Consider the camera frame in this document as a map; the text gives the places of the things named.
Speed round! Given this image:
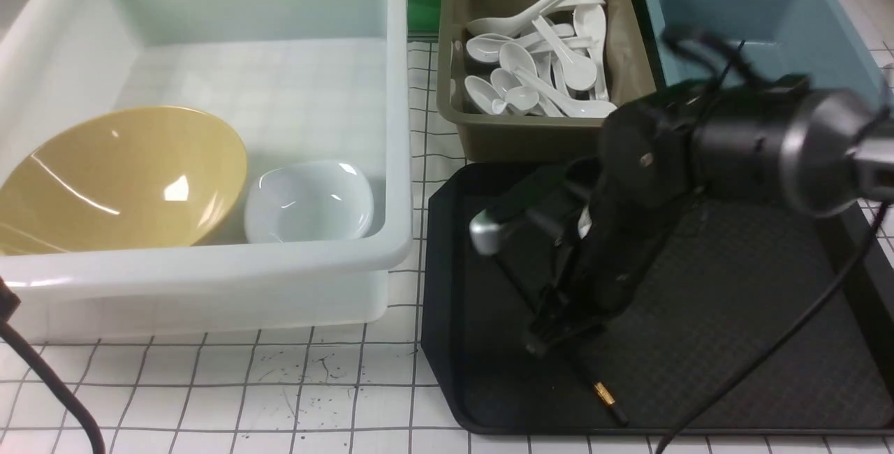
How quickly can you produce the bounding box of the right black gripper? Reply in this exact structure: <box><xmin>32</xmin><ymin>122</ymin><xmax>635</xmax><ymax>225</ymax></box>
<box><xmin>469</xmin><ymin>157</ymin><xmax>699</xmax><ymax>357</ymax></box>

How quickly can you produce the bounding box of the black chopstick gold band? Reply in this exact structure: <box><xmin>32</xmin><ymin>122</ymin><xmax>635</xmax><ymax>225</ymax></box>
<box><xmin>489</xmin><ymin>251</ymin><xmax>629</xmax><ymax>427</ymax></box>

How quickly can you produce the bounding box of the white soup spoon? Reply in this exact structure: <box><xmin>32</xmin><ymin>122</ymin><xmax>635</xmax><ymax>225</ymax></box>
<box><xmin>463</xmin><ymin>68</ymin><xmax>540</xmax><ymax>115</ymax></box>

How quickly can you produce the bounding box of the small white square dish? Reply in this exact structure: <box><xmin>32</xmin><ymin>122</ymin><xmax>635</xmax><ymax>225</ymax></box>
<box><xmin>244</xmin><ymin>160</ymin><xmax>376</xmax><ymax>244</ymax></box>

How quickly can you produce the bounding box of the yellow noodle bowl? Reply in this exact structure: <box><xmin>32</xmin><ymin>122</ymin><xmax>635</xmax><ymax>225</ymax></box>
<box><xmin>2</xmin><ymin>106</ymin><xmax>248</xmax><ymax>256</ymax></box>

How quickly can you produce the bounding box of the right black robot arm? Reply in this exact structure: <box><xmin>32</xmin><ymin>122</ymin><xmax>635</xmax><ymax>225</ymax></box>
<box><xmin>469</xmin><ymin>75</ymin><xmax>892</xmax><ymax>356</ymax></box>

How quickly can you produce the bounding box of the white spoon front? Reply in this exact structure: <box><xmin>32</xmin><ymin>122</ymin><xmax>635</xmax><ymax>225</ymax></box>
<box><xmin>499</xmin><ymin>41</ymin><xmax>617</xmax><ymax>119</ymax></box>

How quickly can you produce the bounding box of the black serving tray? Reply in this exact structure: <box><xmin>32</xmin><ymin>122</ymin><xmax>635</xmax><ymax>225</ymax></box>
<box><xmin>421</xmin><ymin>163</ymin><xmax>892</xmax><ymax>436</ymax></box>

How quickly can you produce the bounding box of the white spoon centre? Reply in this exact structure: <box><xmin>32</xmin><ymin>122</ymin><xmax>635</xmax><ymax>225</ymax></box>
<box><xmin>532</xmin><ymin>17</ymin><xmax>598</xmax><ymax>91</ymax></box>

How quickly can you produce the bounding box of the white spoon left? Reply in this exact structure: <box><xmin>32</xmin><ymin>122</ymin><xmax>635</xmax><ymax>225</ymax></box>
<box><xmin>465</xmin><ymin>33</ymin><xmax>514</xmax><ymax>64</ymax></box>

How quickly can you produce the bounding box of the white spoon right side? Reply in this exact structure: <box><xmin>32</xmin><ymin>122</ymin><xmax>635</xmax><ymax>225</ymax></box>
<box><xmin>573</xmin><ymin>4</ymin><xmax>610</xmax><ymax>101</ymax></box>

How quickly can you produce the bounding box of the long white spoon top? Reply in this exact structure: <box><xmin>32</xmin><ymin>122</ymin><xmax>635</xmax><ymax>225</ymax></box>
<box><xmin>465</xmin><ymin>0</ymin><xmax>557</xmax><ymax>37</ymax></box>

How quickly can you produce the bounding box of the blue plastic bin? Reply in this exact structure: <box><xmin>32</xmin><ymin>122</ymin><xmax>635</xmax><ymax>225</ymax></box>
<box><xmin>645</xmin><ymin>0</ymin><xmax>888</xmax><ymax>108</ymax></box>

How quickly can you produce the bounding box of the large white plastic tub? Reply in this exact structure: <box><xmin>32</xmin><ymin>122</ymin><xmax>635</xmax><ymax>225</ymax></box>
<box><xmin>2</xmin><ymin>0</ymin><xmax>412</xmax><ymax>342</ymax></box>

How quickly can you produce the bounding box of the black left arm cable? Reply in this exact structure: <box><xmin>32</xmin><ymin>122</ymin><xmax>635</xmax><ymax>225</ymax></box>
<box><xmin>0</xmin><ymin>279</ymin><xmax>105</xmax><ymax>454</ymax></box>

